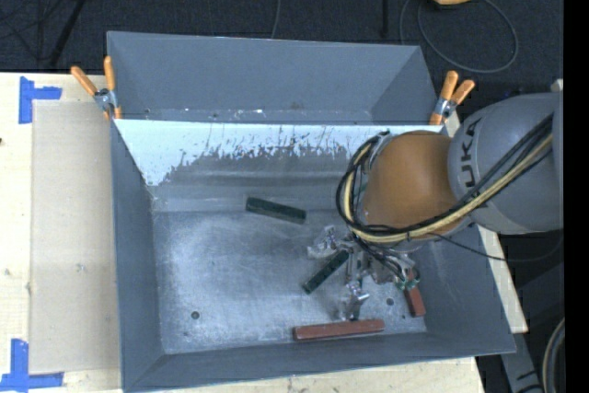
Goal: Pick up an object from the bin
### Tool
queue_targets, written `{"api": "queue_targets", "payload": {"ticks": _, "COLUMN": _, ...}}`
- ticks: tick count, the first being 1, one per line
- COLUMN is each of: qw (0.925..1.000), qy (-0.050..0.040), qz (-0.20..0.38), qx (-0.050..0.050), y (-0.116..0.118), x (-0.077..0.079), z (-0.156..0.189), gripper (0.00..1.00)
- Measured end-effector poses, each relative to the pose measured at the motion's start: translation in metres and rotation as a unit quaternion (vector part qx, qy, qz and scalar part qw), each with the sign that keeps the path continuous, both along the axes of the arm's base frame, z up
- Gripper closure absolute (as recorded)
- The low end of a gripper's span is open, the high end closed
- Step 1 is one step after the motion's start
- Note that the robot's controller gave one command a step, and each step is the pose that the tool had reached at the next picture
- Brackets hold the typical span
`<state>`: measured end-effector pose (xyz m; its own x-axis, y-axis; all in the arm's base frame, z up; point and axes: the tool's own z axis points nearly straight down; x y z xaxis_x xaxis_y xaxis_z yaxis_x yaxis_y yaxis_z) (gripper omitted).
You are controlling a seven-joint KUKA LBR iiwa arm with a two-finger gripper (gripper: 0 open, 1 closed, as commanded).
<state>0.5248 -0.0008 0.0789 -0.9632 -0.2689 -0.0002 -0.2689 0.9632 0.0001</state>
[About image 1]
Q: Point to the dark green flat block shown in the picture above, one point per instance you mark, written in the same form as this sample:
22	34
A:
325	273
276	210

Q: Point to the grey metal bin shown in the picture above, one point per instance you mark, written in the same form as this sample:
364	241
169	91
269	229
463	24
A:
239	271

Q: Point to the pale wood flat board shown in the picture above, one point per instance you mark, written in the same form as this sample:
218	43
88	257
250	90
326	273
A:
73	234

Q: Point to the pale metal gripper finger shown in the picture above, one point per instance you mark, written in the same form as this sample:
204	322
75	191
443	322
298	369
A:
327	244
353	298

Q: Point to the red-brown flat block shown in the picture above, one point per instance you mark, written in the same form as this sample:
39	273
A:
415	301
338	330

